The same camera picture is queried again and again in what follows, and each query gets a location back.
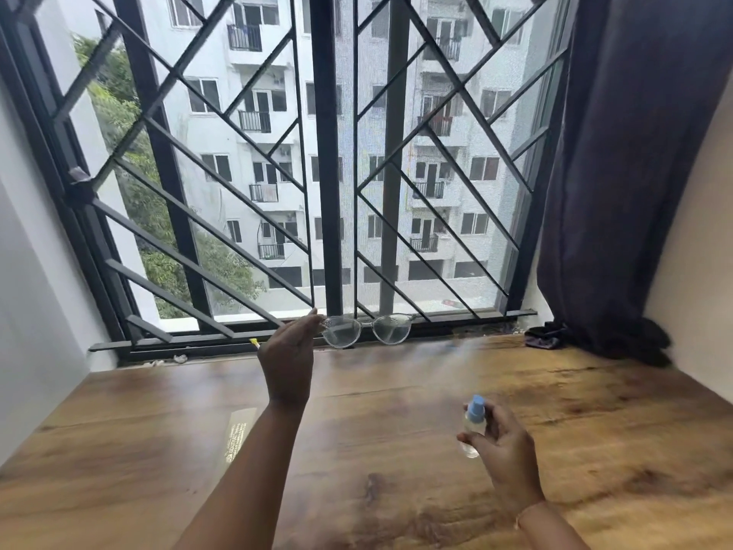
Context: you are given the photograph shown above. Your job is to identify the black metal window grille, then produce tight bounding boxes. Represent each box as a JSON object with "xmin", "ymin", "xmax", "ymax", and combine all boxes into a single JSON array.
[{"xmin": 17, "ymin": 0, "xmax": 573, "ymax": 351}]

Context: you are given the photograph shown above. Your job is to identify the white apartment building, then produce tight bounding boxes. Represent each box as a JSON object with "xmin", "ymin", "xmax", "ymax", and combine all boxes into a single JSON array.
[{"xmin": 137, "ymin": 0, "xmax": 551, "ymax": 315}]

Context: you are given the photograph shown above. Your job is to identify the person's left hand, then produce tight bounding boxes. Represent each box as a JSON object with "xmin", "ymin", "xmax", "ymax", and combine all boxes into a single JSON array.
[{"xmin": 256, "ymin": 309, "xmax": 326, "ymax": 410}]

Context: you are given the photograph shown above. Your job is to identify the translucent yellowish glasses case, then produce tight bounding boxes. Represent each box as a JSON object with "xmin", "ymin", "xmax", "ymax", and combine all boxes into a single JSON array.
[{"xmin": 220, "ymin": 407, "xmax": 259, "ymax": 471}]

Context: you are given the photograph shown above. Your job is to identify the green tree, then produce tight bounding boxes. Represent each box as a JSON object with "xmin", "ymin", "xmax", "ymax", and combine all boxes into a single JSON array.
[{"xmin": 71, "ymin": 34, "xmax": 267, "ymax": 319}]

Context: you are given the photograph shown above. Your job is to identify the small spray bottle blue cap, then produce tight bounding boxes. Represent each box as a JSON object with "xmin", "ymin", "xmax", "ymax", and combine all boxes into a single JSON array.
[{"xmin": 457, "ymin": 394, "xmax": 488, "ymax": 459}]

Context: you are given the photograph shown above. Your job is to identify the clear-framed eyeglasses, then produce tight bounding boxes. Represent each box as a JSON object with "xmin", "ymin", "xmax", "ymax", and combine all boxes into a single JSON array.
[{"xmin": 318, "ymin": 313, "xmax": 419, "ymax": 350}]

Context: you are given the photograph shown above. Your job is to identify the person's right hand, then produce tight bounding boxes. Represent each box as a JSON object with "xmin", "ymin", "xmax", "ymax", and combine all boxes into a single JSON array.
[{"xmin": 456, "ymin": 394, "xmax": 545, "ymax": 516}]

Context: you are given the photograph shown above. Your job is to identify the person's left forearm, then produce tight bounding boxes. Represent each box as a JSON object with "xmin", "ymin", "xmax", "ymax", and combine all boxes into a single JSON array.
[{"xmin": 171, "ymin": 397, "xmax": 305, "ymax": 550}]

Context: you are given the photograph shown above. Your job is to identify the pink wrist thread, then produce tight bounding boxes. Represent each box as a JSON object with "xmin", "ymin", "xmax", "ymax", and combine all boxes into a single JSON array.
[{"xmin": 513, "ymin": 500, "xmax": 548, "ymax": 531}]

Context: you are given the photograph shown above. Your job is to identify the dark crumpled cloth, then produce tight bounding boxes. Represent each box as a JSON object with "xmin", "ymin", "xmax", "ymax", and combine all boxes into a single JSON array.
[{"xmin": 525, "ymin": 321, "xmax": 568, "ymax": 350}]

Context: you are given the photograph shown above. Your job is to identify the black window frame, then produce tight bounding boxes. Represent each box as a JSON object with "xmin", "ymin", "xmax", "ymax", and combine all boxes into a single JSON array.
[{"xmin": 0, "ymin": 0, "xmax": 573, "ymax": 361}]

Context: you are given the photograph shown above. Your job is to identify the dark curtain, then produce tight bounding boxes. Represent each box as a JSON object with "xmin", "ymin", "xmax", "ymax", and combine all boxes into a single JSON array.
[{"xmin": 537, "ymin": 0, "xmax": 733, "ymax": 367}]

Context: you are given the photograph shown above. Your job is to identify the person's right forearm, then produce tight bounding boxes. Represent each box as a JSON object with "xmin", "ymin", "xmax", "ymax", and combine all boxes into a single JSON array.
[{"xmin": 515, "ymin": 500, "xmax": 591, "ymax": 550}]

